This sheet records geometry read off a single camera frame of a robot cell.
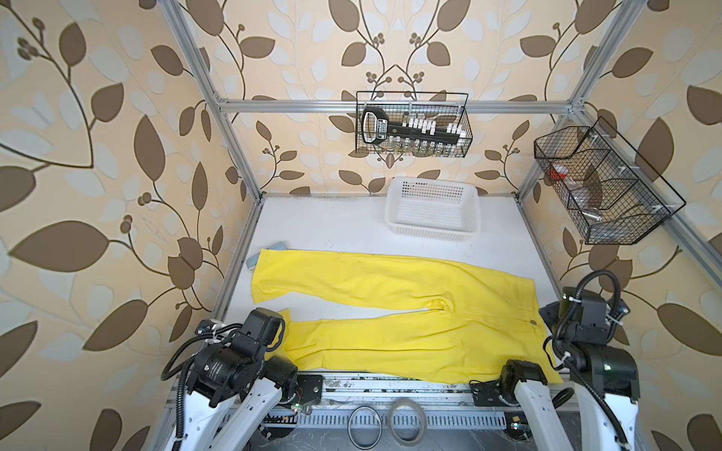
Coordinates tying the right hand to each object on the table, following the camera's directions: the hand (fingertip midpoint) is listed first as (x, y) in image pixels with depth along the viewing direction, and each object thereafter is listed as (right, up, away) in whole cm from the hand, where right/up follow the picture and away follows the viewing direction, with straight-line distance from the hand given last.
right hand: (555, 311), depth 67 cm
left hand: (-73, -5, +2) cm, 73 cm away
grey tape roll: (-33, -29, -1) cm, 44 cm away
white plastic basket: (-19, +27, +48) cm, 59 cm away
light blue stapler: (-86, +7, +29) cm, 92 cm away
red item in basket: (+10, +36, +14) cm, 40 cm away
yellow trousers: (-10, -10, +17) cm, 22 cm away
